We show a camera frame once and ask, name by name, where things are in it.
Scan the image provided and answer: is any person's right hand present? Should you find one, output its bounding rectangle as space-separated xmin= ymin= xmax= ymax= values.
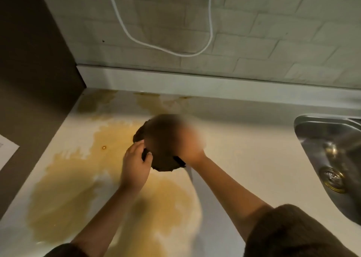
xmin=145 ymin=114 xmax=208 ymax=166

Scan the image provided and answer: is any person's left hand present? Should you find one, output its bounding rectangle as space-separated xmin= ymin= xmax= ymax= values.
xmin=120 ymin=140 xmax=154 ymax=191

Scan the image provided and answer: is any dark brown cleaning cloth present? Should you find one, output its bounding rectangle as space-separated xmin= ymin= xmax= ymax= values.
xmin=132 ymin=113 xmax=188 ymax=173

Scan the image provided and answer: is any person's left forearm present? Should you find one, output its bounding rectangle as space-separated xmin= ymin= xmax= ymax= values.
xmin=70 ymin=183 xmax=141 ymax=257

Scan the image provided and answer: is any person's right forearm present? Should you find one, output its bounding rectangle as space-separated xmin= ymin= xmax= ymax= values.
xmin=189 ymin=155 xmax=274 ymax=242

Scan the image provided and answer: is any white countertop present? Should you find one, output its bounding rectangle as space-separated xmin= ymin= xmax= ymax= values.
xmin=0 ymin=88 xmax=361 ymax=257

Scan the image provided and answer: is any white backsplash ledge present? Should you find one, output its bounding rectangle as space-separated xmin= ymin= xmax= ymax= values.
xmin=76 ymin=64 xmax=361 ymax=108

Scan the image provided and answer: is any brown liquid spill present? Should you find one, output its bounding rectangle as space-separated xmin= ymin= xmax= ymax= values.
xmin=27 ymin=90 xmax=203 ymax=257

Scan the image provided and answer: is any white paper notice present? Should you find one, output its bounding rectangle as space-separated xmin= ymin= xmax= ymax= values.
xmin=0 ymin=134 xmax=20 ymax=171

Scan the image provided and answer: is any brown knit sweater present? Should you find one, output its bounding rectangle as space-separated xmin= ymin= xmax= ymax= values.
xmin=42 ymin=204 xmax=361 ymax=257

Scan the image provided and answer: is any dark brown side panel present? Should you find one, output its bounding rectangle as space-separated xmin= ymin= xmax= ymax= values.
xmin=0 ymin=0 xmax=86 ymax=221

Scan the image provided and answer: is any brass sink drain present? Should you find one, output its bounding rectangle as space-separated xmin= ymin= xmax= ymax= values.
xmin=319 ymin=166 xmax=348 ymax=195

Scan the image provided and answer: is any stainless steel sink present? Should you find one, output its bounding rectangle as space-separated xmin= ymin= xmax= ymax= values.
xmin=293 ymin=113 xmax=361 ymax=226

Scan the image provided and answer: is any white cable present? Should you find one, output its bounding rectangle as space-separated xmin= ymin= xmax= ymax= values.
xmin=103 ymin=0 xmax=214 ymax=58

